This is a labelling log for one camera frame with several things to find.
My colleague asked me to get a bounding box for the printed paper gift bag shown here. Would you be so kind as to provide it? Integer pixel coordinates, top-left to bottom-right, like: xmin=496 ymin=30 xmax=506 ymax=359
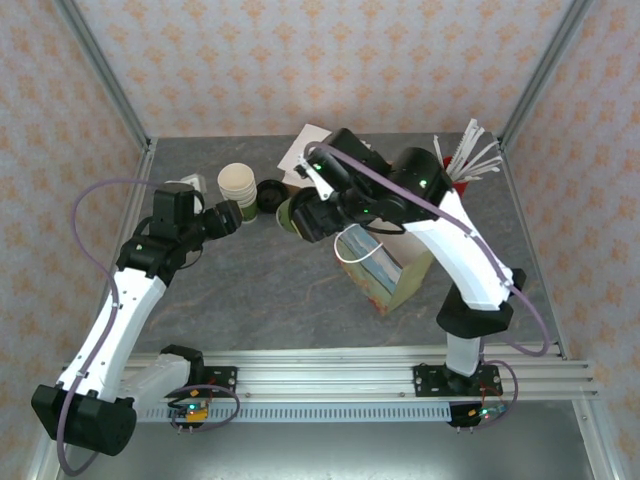
xmin=332 ymin=224 xmax=436 ymax=317

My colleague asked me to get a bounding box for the brown cardboard napkin box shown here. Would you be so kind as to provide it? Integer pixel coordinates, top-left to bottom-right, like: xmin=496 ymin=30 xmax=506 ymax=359
xmin=284 ymin=179 xmax=321 ymax=200

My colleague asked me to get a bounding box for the white paper napkin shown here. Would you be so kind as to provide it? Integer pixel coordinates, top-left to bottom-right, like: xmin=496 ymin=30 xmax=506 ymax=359
xmin=281 ymin=167 xmax=314 ymax=187
xmin=277 ymin=124 xmax=334 ymax=174

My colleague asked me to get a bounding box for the small electronics board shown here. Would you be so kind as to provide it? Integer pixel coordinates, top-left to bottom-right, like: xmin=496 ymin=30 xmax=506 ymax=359
xmin=167 ymin=399 xmax=211 ymax=432
xmin=447 ymin=402 xmax=512 ymax=432

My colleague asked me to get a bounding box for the grey metal sheet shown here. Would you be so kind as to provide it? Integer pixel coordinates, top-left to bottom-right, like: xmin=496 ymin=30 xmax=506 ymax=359
xmin=54 ymin=422 xmax=594 ymax=480

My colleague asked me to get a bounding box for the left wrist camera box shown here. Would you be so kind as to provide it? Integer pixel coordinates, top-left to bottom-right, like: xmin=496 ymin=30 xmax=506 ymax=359
xmin=178 ymin=172 xmax=209 ymax=194

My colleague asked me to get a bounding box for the aluminium table side rail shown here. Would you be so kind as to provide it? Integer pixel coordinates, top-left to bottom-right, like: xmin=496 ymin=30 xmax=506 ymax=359
xmin=107 ymin=138 xmax=159 ymax=281

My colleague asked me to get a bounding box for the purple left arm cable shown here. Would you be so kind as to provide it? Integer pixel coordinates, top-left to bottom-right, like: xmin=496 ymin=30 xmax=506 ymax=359
xmin=55 ymin=178 xmax=241 ymax=476

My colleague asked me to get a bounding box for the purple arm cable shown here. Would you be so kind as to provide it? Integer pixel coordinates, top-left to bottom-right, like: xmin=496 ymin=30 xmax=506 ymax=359
xmin=55 ymin=178 xmax=241 ymax=476
xmin=303 ymin=141 xmax=551 ymax=431

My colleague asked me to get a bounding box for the aluminium frame post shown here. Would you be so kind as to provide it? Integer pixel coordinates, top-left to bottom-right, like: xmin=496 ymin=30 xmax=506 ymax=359
xmin=498 ymin=0 xmax=597 ymax=151
xmin=52 ymin=0 xmax=154 ymax=151

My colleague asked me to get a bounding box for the slotted grey cable duct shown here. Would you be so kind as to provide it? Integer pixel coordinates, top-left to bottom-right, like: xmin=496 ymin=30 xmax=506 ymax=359
xmin=134 ymin=403 xmax=454 ymax=424

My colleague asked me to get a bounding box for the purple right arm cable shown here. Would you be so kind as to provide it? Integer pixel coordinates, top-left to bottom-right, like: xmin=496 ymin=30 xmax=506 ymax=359
xmin=303 ymin=141 xmax=551 ymax=431

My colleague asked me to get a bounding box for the aluminium lower frame bar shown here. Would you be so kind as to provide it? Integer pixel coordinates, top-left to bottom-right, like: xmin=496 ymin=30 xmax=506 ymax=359
xmin=27 ymin=439 xmax=59 ymax=480
xmin=572 ymin=399 xmax=619 ymax=480

